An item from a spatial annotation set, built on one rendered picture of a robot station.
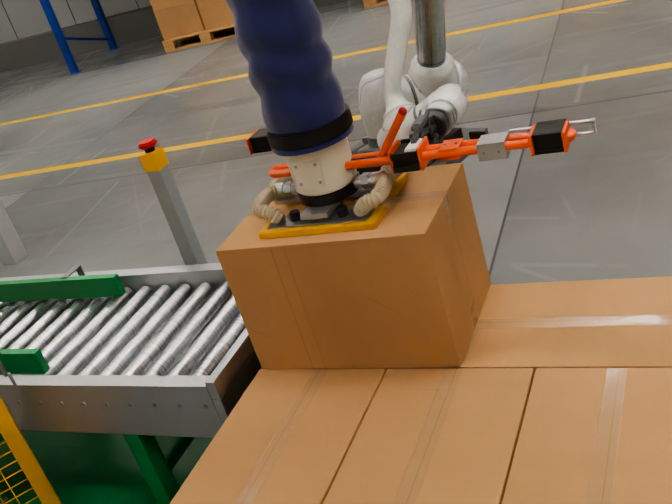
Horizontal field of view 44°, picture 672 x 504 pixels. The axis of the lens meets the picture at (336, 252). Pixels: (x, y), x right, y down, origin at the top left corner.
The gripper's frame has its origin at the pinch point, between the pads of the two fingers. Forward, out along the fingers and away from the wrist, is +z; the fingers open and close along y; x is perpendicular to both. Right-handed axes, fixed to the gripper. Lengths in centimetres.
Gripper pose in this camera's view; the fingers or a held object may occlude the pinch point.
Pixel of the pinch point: (415, 153)
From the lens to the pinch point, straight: 212.1
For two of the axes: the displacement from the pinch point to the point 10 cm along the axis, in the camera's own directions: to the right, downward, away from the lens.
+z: -3.5, 5.0, -7.9
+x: -9.0, 0.7, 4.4
